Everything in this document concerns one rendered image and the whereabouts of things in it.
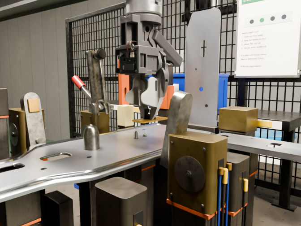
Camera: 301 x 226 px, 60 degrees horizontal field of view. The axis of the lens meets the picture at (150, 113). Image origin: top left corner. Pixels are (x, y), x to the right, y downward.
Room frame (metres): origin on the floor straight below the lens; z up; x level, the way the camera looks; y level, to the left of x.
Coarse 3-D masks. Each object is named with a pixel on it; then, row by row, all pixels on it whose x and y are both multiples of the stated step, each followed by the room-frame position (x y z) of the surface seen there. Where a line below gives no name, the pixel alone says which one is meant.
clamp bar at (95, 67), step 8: (88, 56) 0.70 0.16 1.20; (96, 56) 0.70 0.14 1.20; (104, 56) 0.70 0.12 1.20; (88, 64) 0.71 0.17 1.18; (96, 64) 0.72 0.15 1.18; (88, 72) 0.71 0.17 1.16; (96, 72) 0.71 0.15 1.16; (96, 80) 0.71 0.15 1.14; (96, 88) 0.69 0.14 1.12; (104, 88) 0.71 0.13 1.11; (96, 96) 0.69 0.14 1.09; (104, 96) 0.71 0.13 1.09; (96, 104) 0.68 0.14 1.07; (104, 104) 0.71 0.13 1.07
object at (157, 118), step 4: (148, 116) 0.57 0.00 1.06; (156, 116) 0.61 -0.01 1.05; (132, 120) 0.56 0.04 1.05; (136, 120) 0.55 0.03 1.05; (140, 120) 0.56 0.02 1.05; (144, 120) 0.55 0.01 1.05; (148, 120) 0.55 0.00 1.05; (152, 120) 0.55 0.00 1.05; (156, 120) 0.56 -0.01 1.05; (160, 120) 0.57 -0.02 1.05
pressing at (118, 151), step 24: (48, 144) 0.54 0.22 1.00; (72, 144) 0.55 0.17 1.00; (120, 144) 0.55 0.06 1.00; (144, 144) 0.55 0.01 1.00; (0, 168) 0.41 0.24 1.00; (24, 168) 0.40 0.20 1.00; (48, 168) 0.40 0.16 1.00; (72, 168) 0.40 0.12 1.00; (96, 168) 0.40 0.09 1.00; (120, 168) 0.42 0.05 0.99; (0, 192) 0.31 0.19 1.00; (24, 192) 0.33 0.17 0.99
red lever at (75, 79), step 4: (76, 76) 0.78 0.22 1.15; (72, 80) 0.78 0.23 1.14; (76, 80) 0.77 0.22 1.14; (80, 80) 0.77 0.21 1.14; (76, 84) 0.76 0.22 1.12; (80, 84) 0.75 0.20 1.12; (84, 84) 0.76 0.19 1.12; (80, 88) 0.75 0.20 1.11; (84, 88) 0.75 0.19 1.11; (84, 92) 0.74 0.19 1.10; (88, 92) 0.74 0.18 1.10; (88, 96) 0.73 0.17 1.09; (100, 104) 0.70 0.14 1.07; (100, 108) 0.69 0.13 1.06
